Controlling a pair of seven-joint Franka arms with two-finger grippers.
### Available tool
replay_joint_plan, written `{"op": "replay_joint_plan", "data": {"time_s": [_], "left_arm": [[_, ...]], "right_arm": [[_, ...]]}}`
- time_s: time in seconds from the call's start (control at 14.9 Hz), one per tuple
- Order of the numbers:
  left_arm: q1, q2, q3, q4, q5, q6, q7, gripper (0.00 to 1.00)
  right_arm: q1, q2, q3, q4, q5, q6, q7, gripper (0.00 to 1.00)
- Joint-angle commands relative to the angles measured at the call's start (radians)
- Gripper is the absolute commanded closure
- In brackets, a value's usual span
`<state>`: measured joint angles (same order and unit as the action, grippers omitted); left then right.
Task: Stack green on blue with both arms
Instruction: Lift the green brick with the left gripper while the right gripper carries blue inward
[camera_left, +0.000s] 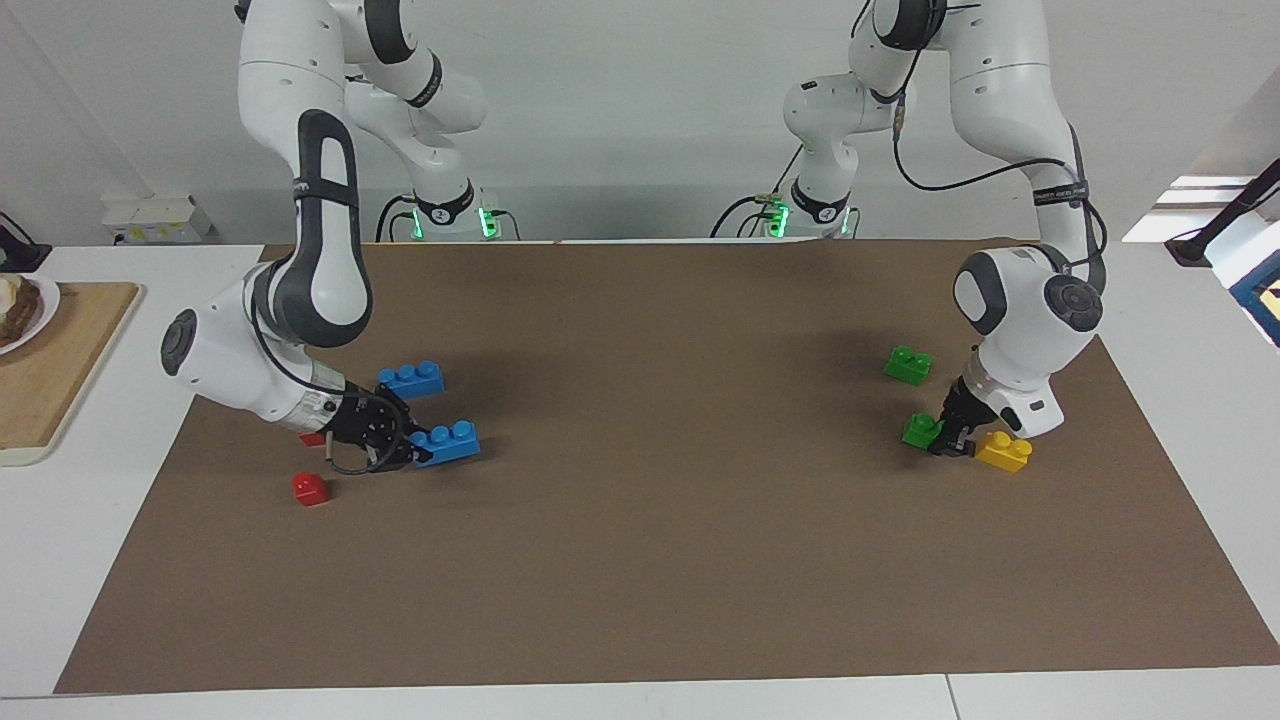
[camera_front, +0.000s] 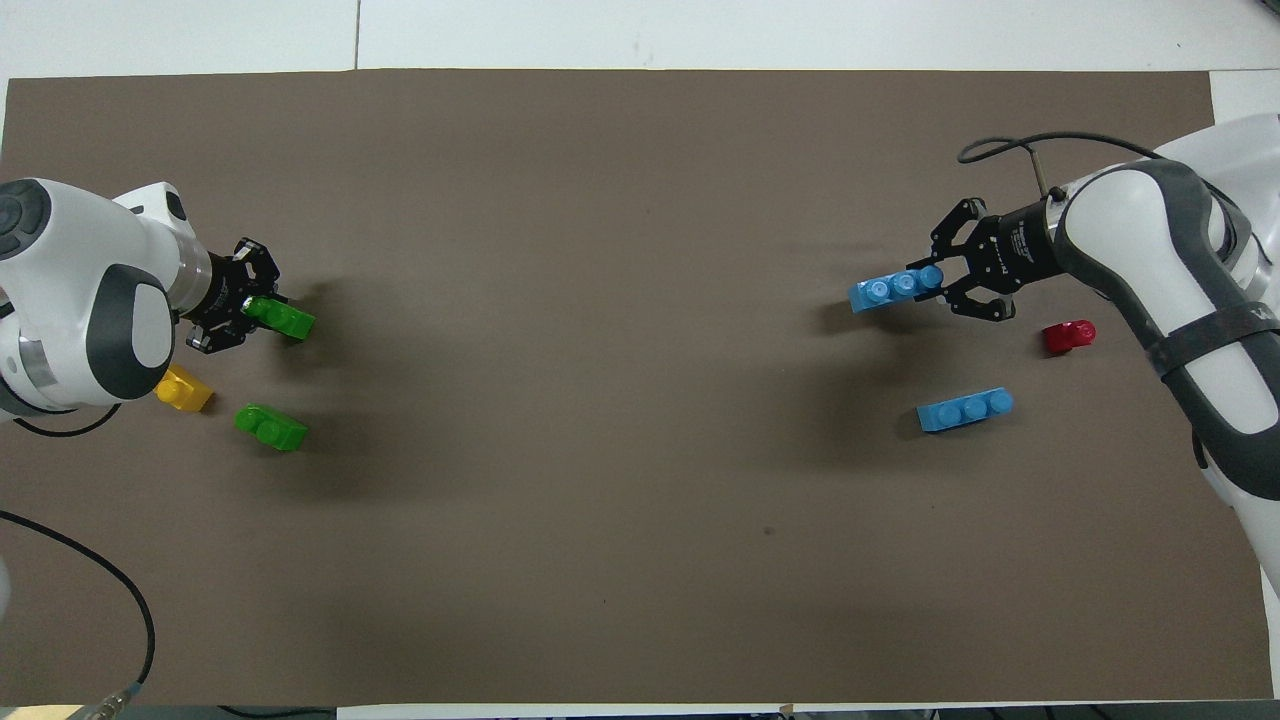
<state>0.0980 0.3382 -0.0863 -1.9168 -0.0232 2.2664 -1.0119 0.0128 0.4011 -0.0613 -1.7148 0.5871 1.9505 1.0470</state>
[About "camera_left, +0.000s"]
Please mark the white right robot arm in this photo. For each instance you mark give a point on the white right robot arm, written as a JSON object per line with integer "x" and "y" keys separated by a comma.
{"x": 230, "y": 350}

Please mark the wooden cutting board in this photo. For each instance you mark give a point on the wooden cutting board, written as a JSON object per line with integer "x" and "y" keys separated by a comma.
{"x": 60, "y": 380}

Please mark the brown paper table mat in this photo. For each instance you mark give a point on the brown paper table mat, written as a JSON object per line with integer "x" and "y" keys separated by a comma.
{"x": 650, "y": 550}

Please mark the blue three-stud toy brick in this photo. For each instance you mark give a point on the blue three-stud toy brick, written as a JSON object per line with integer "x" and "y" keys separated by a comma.
{"x": 450, "y": 443}
{"x": 412, "y": 380}

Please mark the white wall box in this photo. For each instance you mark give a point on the white wall box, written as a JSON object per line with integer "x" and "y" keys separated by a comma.
{"x": 160, "y": 220}

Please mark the black desk stand base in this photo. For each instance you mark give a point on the black desk stand base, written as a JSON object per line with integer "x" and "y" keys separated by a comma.
{"x": 20, "y": 255}

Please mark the brown bread slice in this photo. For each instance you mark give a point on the brown bread slice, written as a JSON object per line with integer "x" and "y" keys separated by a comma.
{"x": 15, "y": 305}

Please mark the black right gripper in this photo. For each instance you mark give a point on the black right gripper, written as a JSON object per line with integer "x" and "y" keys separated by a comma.
{"x": 365, "y": 425}

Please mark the small red toy brick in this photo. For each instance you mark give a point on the small red toy brick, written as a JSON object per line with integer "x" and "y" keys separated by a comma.
{"x": 310, "y": 489}
{"x": 312, "y": 439}

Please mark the white plate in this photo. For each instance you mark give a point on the white plate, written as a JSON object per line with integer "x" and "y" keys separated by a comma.
{"x": 47, "y": 300}

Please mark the yellow two-stud toy brick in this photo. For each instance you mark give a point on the yellow two-stud toy brick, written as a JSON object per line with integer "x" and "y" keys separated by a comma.
{"x": 1003, "y": 452}

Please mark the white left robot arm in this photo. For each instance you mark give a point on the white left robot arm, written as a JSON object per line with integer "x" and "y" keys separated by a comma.
{"x": 1010, "y": 100}

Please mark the blue framed box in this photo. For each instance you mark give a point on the blue framed box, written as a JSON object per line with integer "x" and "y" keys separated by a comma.
{"x": 1260, "y": 300}

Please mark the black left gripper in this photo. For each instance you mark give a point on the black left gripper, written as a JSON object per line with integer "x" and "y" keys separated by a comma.
{"x": 968, "y": 405}

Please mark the green two-stud toy brick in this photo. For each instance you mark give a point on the green two-stud toy brick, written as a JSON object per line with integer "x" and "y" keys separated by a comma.
{"x": 920, "y": 430}
{"x": 908, "y": 365}

